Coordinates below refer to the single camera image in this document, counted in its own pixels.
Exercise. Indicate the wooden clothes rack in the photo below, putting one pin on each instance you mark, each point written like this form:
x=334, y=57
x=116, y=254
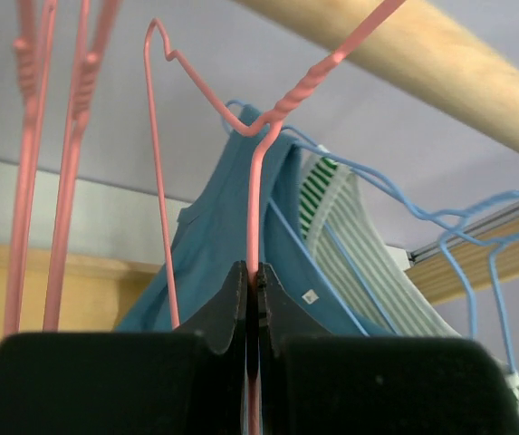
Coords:
x=431, y=99

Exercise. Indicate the right aluminium frame post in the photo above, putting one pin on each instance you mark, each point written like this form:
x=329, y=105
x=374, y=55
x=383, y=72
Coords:
x=492, y=221

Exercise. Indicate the green white striped tank top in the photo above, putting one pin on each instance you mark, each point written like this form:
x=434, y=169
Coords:
x=347, y=247

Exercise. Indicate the blue tank top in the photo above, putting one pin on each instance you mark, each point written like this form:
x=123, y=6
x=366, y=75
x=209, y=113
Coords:
x=211, y=232

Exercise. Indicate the pink wire hanger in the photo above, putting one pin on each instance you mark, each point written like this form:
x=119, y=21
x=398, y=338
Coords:
x=33, y=50

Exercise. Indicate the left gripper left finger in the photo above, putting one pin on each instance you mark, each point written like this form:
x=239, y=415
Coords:
x=220, y=323

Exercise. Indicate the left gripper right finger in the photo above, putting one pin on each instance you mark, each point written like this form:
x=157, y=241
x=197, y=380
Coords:
x=279, y=316

